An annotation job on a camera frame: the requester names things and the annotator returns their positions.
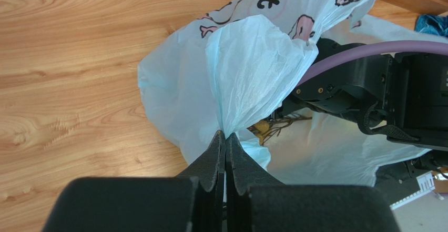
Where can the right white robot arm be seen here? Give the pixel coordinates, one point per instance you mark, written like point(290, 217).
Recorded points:
point(397, 89)

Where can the blue patterned cloth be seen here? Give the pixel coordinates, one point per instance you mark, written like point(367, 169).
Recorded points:
point(432, 24)

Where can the light blue plastic bag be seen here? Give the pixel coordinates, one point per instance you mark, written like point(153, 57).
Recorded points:
point(234, 66)

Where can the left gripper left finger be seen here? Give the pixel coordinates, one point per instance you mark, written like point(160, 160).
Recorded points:
point(190, 201)

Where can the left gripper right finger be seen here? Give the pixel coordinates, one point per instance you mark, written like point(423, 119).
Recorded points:
point(256, 201)

